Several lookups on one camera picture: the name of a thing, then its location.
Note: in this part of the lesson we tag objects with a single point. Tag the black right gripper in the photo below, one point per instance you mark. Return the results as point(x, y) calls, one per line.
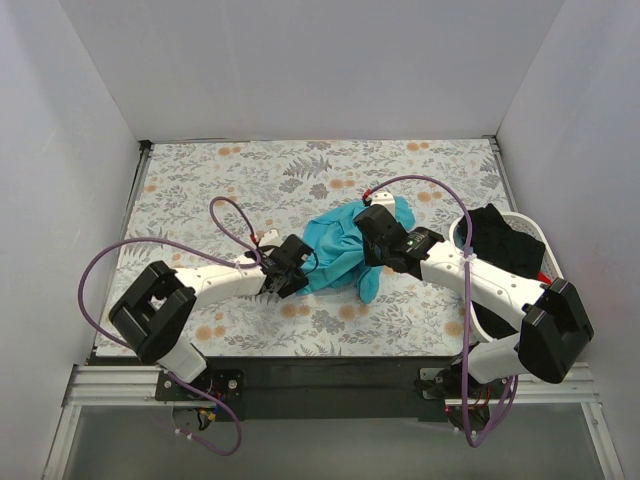
point(375, 232)

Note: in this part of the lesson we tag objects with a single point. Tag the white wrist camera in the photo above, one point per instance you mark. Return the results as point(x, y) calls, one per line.
point(378, 197)
point(270, 238)

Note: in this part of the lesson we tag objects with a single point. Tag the red t shirt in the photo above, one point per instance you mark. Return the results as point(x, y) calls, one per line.
point(543, 278)

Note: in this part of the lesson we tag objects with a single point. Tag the white laundry basket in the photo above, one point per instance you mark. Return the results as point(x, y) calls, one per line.
point(485, 324)

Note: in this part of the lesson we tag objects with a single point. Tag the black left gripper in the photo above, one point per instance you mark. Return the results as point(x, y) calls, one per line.
point(293, 270)

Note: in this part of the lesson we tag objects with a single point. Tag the floral table cloth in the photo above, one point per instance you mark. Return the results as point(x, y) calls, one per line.
point(197, 199)

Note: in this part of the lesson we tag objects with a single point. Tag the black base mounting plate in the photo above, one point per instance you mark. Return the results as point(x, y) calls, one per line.
point(320, 385)

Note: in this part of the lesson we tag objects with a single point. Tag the teal t shirt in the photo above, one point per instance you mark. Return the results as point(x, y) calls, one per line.
point(338, 254)

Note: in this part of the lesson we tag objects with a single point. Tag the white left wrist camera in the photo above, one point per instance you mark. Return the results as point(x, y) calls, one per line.
point(270, 238)

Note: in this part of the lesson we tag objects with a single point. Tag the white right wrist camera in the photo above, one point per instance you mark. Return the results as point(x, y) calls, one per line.
point(378, 197)

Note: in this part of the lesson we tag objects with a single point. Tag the aluminium front rail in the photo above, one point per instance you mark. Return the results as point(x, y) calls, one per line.
point(115, 426)

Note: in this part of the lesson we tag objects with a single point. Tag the black t shirt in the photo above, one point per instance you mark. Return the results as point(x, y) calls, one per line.
point(495, 242)

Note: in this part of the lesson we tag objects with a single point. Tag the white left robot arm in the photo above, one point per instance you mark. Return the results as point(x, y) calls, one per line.
point(152, 313)

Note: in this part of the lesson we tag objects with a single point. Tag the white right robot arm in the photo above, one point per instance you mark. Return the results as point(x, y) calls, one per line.
point(551, 324)

